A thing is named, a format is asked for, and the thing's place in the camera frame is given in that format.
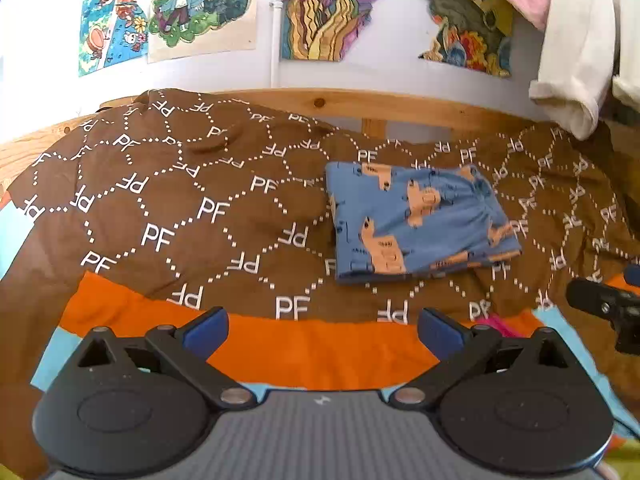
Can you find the colorful patchwork bedsheet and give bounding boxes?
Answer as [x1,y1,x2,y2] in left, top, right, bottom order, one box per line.
[0,179,640,480]

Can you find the wooden bed frame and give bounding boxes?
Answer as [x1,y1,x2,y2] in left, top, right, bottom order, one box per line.
[1,88,534,191]

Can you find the swirly colourful art poster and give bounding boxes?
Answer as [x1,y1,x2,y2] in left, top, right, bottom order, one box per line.
[281,0,376,62]

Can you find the blue patterned pajama pants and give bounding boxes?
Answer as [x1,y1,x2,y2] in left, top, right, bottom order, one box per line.
[326,162,522,283]

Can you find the hanging white garment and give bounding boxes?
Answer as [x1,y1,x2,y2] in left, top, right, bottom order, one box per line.
[528,0,639,140]

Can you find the brown PF patterned blanket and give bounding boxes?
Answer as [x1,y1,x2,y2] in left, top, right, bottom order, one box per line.
[0,88,640,480]

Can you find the anime character poster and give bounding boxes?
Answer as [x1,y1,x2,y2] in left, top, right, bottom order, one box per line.
[78,0,257,76]

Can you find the torn colourful art poster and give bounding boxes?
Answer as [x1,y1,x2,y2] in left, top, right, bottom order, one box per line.
[420,0,514,78]

